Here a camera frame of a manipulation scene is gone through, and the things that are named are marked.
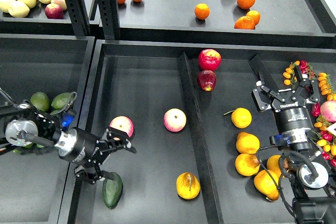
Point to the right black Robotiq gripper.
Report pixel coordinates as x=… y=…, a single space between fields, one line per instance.
x=290 y=110

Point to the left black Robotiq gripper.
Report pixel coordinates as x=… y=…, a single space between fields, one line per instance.
x=88 y=151

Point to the dark green avocado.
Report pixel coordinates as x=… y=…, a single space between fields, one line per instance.
x=112 y=190

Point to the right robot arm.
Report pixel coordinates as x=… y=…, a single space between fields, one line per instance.
x=316 y=208

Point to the round yellow pear with stem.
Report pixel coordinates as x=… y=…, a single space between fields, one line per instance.
x=240 y=117

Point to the green avocado top right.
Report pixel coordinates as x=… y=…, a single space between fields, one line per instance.
x=61 y=100

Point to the yellow pear hidden right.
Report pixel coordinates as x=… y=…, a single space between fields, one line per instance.
x=273 y=165

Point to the green avocado bottom left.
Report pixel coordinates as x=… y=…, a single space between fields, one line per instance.
x=23 y=149

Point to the green avocado top left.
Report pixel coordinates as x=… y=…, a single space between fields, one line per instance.
x=40 y=101

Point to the orange cherry tomato bunch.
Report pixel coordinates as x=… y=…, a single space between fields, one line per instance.
x=289 y=75

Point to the red cherry tomato bunch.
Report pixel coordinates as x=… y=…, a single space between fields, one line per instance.
x=307 y=69

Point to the red chili pepper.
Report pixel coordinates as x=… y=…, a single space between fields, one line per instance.
x=315 y=109

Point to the orange tomato bunch right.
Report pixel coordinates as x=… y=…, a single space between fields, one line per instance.
x=326 y=86

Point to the pink apple left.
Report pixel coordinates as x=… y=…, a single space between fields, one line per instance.
x=124 y=124

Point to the pink apple at right edge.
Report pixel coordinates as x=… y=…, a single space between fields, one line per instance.
x=328 y=111

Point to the white label card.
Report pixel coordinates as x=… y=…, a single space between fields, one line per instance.
x=332 y=129

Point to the black left tray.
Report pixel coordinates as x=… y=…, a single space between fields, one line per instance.
x=33 y=186

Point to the black tray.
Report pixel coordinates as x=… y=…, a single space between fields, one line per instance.
x=142 y=81
x=33 y=186

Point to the black middle tray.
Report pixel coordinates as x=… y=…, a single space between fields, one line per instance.
x=142 y=81

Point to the front orange on shelf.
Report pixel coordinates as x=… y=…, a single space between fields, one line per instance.
x=244 y=22

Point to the dark red apple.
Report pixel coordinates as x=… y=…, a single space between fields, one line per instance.
x=206 y=80

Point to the small orange on shelf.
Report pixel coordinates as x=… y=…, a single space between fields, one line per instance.
x=255 y=15

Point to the bright red apple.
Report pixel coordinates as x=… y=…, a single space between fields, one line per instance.
x=209 y=59

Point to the orange on shelf centre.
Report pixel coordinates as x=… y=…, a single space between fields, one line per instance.
x=202 y=11

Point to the black tray divider left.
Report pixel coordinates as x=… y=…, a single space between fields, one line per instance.
x=201 y=153

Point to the red apple on shelf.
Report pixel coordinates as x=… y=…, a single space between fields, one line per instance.
x=54 y=11

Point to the black shelf post right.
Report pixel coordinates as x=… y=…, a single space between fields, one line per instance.
x=110 y=19

